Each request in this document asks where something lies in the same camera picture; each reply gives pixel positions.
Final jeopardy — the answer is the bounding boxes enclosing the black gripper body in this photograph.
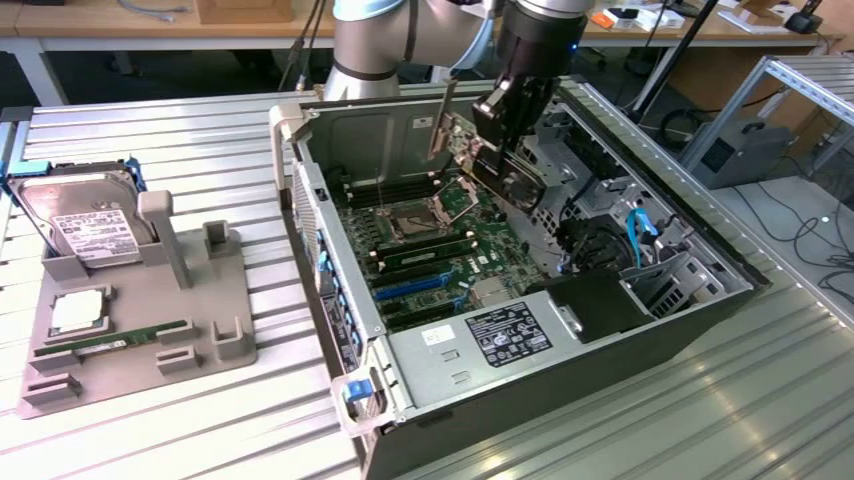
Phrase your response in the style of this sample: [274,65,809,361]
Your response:
[493,4,589,84]

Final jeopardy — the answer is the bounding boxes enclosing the black green graphics card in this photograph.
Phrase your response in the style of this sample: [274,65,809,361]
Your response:
[424,77,547,214]

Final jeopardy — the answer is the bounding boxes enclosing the orange white small box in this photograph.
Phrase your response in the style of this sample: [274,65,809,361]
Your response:
[589,7,643,30]

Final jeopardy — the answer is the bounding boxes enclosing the wooden desk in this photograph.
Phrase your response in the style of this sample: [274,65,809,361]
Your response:
[0,0,848,51]

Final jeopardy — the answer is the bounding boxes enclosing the metal disk bay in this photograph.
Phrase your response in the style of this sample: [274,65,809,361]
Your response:
[503,132,588,251]
[616,247,752,321]

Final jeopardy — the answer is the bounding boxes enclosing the metal socket cover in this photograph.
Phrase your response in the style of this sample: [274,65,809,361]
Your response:
[431,175,483,224]

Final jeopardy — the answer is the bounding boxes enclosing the black RAM slot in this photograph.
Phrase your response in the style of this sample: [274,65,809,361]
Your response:
[346,185,444,208]
[368,232,469,262]
[342,174,439,196]
[345,179,441,202]
[362,226,464,256]
[341,168,436,190]

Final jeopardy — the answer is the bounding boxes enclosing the black tripod pole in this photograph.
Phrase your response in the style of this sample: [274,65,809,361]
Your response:
[629,0,723,114]

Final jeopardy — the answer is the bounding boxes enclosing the green motherboard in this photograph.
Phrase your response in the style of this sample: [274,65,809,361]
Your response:
[332,169,555,336]

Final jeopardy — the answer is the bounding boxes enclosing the CPU socket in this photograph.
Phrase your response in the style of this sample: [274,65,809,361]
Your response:
[378,197,456,247]

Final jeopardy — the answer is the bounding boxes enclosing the green RAM stick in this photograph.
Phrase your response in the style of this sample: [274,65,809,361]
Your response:
[378,238,473,269]
[32,319,188,357]

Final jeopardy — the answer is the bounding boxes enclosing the long black expansion slot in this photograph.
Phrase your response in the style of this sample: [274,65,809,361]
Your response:
[369,261,452,289]
[385,304,468,334]

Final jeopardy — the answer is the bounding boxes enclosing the silver chipset heatsink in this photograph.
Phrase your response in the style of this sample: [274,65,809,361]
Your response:
[469,279,519,306]

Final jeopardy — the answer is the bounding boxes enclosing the grey metal cabinet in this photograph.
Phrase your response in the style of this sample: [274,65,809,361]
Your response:
[679,119,795,190]

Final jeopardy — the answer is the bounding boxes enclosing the blue expansion slot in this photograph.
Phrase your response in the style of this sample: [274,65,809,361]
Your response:
[373,272,456,302]

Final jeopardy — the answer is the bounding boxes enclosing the open cardboard box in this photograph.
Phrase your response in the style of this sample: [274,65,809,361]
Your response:
[716,0,799,35]

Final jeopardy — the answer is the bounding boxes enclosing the black plastic shroud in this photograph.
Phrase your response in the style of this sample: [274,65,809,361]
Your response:
[523,269,659,345]

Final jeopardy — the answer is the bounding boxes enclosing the black desk device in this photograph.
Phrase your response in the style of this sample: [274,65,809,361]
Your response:
[780,0,828,35]

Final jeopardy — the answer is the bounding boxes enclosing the closed cardboard box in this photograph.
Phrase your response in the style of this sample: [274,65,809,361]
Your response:
[193,0,296,25]

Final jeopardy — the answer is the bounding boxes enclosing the grey power supply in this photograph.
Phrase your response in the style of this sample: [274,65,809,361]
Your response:
[384,292,592,411]

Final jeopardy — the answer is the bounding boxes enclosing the open black PC case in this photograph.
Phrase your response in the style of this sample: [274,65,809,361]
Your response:
[268,84,775,480]

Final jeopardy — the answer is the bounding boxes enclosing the grey parts rack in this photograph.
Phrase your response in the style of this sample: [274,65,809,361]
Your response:
[13,190,260,420]

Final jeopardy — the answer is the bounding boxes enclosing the silver hard disk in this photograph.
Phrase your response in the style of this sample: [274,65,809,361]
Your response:
[16,169,145,271]

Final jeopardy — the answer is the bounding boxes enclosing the hard drive in blue caddy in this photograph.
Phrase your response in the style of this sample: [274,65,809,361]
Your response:
[0,153,149,251]

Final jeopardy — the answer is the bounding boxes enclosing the silver CPU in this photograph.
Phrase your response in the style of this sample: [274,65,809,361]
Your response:
[49,289,112,334]

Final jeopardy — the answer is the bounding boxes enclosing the black wire bundle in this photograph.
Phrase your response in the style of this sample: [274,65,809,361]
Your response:
[552,214,635,279]

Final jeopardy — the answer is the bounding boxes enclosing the blue disk wire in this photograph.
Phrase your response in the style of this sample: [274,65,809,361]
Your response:
[624,206,663,271]

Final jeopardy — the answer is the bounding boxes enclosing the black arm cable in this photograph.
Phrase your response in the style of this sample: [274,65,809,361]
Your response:
[276,0,329,95]

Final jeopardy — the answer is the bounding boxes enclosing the aluminium profile frame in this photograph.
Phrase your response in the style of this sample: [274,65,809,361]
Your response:
[692,53,854,184]

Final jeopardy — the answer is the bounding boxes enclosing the black floor cables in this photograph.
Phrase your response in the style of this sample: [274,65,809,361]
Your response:
[756,182,854,306]

